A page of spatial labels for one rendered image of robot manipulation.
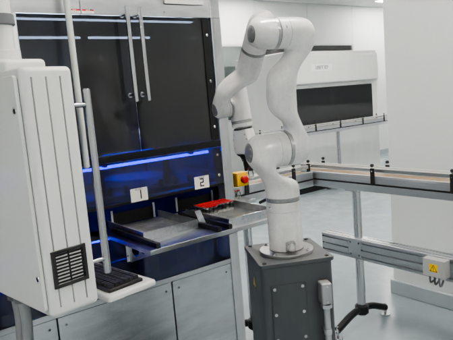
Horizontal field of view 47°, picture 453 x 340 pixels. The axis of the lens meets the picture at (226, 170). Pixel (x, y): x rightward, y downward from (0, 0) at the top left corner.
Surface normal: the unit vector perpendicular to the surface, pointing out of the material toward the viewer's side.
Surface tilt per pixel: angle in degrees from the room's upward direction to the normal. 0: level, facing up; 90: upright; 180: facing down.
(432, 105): 90
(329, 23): 90
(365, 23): 90
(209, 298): 90
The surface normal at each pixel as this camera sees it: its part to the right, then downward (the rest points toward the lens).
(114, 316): 0.60, 0.06
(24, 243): -0.69, 0.15
